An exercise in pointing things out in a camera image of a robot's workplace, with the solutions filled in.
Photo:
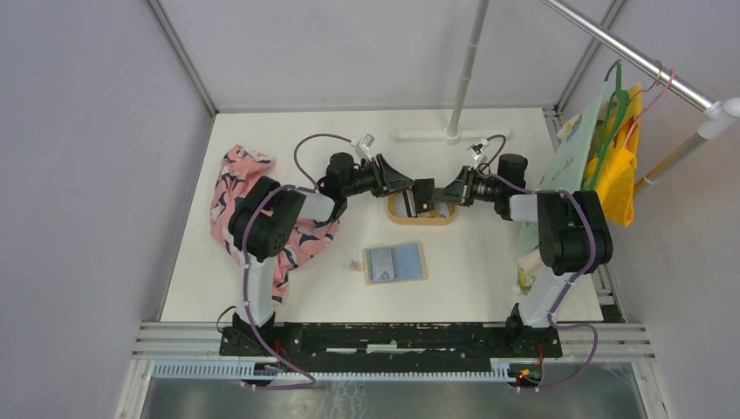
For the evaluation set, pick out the green clothes hanger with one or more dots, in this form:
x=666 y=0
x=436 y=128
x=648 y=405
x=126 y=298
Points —
x=615 y=112

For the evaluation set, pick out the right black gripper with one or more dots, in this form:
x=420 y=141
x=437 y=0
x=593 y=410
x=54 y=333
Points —
x=460 y=190

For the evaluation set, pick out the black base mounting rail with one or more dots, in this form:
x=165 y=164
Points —
x=392 y=348

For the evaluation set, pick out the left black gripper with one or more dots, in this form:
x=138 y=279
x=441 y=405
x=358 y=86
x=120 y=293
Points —
x=387 y=180

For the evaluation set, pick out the black gold-lined card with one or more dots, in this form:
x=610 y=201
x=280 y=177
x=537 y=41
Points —
x=423 y=191

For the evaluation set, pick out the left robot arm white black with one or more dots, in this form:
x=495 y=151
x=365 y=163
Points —
x=264 y=220

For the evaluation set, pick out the oval wooden card tray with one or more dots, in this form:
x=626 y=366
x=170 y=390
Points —
x=419 y=221

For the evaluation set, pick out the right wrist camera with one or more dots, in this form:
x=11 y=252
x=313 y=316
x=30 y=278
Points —
x=476 y=151

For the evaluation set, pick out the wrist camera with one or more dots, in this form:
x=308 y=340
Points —
x=476 y=151
x=362 y=147

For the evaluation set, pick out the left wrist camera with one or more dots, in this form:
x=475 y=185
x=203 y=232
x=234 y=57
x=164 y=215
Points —
x=362 y=147

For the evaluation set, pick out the pink patterned garment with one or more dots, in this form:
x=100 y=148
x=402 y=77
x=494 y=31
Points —
x=240 y=170

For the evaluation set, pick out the white rack pole with base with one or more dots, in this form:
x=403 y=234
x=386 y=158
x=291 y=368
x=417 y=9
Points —
x=453 y=134

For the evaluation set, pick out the pink clothes hanger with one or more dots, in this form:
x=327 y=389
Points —
x=647 y=107

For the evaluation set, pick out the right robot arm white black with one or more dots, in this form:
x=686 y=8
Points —
x=571 y=230

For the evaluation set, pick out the yellow dinosaur print garment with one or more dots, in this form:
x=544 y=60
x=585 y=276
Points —
x=573 y=160

